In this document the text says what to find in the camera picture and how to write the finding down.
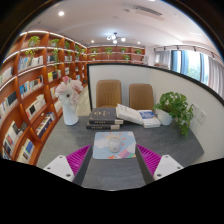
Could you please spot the dark hardcover book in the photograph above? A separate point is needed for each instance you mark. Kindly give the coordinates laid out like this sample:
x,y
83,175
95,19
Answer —
x,y
103,115
100,126

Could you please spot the green potted plant, white pot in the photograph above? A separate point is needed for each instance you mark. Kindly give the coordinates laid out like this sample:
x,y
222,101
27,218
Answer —
x,y
175,106

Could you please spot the blue-covered white book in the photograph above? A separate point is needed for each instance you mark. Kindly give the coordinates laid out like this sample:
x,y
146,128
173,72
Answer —
x,y
150,118

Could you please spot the pink and white flower bouquet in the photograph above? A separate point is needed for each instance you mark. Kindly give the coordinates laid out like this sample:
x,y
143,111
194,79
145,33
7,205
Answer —
x,y
68,90

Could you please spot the thick white book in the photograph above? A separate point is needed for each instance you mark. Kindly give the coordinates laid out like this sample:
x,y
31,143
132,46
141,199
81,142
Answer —
x,y
128,114

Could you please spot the white computer mouse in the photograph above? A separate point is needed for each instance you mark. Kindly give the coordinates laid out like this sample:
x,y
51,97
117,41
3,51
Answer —
x,y
114,145

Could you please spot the ceiling air conditioner vent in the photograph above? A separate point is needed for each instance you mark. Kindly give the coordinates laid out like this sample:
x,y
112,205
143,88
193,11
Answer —
x,y
143,10

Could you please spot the window with curtains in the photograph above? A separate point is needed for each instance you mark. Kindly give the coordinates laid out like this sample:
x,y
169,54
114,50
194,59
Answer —
x,y
193,65

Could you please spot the pastel sun-print mouse pad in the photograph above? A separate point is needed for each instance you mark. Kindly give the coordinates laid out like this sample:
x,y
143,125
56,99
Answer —
x,y
100,146

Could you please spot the white wall socket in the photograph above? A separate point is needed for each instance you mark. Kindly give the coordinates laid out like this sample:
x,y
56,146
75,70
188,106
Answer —
x,y
195,110
201,116

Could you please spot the white ceramic jug vase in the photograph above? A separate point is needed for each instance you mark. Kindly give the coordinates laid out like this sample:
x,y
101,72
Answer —
x,y
70,115

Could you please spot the tan upholstered chair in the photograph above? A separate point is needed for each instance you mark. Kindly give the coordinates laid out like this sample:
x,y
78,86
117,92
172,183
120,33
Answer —
x,y
108,93
141,96

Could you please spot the orange wooden bookshelf unit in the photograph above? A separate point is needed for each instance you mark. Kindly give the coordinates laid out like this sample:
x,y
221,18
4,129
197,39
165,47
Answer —
x,y
30,83

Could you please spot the ceiling spotlight cluster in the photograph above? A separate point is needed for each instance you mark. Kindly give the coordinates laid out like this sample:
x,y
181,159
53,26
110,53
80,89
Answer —
x,y
114,37

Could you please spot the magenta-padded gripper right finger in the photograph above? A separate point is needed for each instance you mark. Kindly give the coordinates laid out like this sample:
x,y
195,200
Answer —
x,y
165,166

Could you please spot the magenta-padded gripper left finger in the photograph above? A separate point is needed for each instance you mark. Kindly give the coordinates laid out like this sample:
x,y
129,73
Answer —
x,y
61,166

